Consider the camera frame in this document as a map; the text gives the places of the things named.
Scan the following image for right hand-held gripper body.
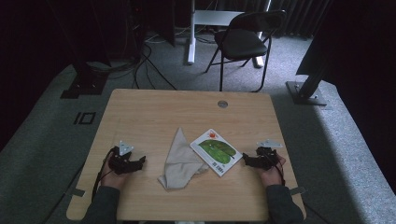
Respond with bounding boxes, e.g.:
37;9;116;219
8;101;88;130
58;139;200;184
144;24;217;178
255;139;284;171

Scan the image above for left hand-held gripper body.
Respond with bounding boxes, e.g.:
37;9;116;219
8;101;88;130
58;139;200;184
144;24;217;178
107;140;140;175

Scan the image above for white picture book green leaf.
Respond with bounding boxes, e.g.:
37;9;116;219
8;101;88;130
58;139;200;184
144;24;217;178
190;128;244;177

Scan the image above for grey cloth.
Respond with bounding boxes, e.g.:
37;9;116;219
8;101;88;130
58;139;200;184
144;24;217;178
157;126;209;191

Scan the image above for person's left hand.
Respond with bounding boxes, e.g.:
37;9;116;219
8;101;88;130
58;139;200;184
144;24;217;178
101;161;129;189

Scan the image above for person's right hand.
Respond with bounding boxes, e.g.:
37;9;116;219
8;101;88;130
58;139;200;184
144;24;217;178
260;154;287;188

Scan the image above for black metal stand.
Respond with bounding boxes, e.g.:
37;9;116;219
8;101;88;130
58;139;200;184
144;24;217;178
285;0;335;106
46;0;111;100

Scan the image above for black folding chair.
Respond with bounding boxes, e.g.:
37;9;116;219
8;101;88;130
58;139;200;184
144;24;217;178
205;9;288;93

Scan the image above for black equipment cabinet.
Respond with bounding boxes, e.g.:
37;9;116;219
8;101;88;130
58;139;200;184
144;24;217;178
129;0;176;48

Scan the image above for right hand-held gripper cable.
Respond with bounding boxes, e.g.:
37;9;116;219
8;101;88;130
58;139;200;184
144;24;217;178
269;155;286;187

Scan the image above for hand-held gripper cable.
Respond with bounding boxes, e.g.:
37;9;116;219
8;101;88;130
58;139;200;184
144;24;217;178
92;148;115;200
269;155;286;187

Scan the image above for left hand-held gripper cable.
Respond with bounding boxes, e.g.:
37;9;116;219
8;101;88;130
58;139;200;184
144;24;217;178
92;148;115;200

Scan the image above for black floor cables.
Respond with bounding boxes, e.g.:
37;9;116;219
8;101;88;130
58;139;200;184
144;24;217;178
87;27;178;91

